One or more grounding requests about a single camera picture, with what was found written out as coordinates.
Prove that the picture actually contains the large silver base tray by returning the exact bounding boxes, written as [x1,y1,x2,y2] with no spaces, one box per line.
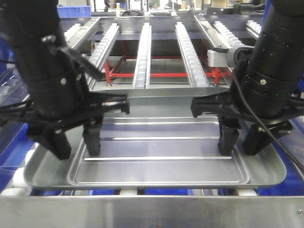
[24,87,286,190]

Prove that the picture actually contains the black camera cable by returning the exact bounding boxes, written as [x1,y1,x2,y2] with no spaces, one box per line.
[231,47,304,171]

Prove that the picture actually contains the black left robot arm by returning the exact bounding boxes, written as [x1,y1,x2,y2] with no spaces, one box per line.
[0,0,130,160]

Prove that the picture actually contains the steel conveyor front frame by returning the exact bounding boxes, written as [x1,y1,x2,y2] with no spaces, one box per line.
[0,195,304,228]

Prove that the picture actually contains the blue bin on far table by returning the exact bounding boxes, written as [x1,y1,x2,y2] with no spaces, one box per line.
[57,6,91,18]

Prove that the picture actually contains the silver metal tray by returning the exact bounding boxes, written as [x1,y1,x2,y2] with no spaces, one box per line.
[67,115,250,188]

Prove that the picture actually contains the grey roller conveyor rail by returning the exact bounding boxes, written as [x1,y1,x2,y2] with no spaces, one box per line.
[133,22,152,89]
[175,22,210,88]
[64,18,100,50]
[86,23,120,90]

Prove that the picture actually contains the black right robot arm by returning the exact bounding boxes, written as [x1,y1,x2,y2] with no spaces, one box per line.
[190,0,304,156]

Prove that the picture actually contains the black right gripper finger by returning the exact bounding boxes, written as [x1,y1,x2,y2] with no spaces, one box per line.
[218,116,241,156]
[242,124,274,156]

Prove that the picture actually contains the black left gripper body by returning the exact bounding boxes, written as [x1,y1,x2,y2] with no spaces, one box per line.
[0,91,131,140]

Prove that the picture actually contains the blue box under conveyor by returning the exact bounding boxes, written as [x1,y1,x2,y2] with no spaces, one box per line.
[30,189,238,196]

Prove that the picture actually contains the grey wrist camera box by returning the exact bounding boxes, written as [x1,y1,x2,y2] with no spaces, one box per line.
[207,47,237,67]

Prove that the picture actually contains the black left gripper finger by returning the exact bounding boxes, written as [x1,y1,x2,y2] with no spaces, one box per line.
[83,118,103,156]
[35,129,71,160]

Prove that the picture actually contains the red steel support frame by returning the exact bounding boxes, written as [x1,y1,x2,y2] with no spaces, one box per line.
[104,39,232,86]

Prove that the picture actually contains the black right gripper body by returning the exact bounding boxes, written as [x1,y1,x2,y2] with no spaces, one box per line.
[190,92,304,132]

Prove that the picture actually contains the flat steel divider bar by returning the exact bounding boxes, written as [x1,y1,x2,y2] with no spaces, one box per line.
[194,15,231,51]

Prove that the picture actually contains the stacked blue plastic crates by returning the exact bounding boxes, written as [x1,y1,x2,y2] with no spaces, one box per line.
[0,39,35,196]

